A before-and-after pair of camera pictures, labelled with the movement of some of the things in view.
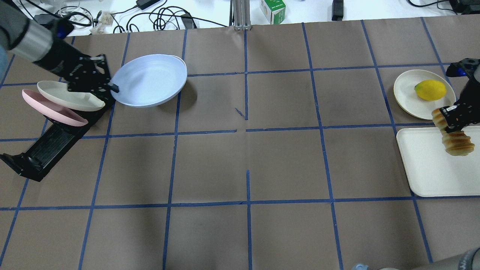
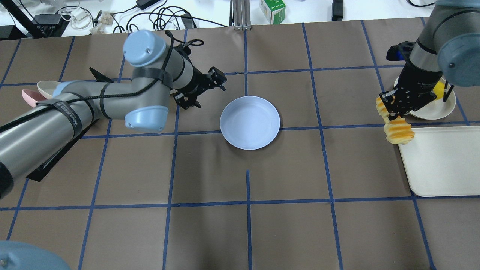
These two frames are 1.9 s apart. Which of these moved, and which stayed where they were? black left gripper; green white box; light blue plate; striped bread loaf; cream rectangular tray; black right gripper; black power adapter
Moved: striped bread loaf; black left gripper; black right gripper; light blue plate
Stayed: cream rectangular tray; green white box; black power adapter
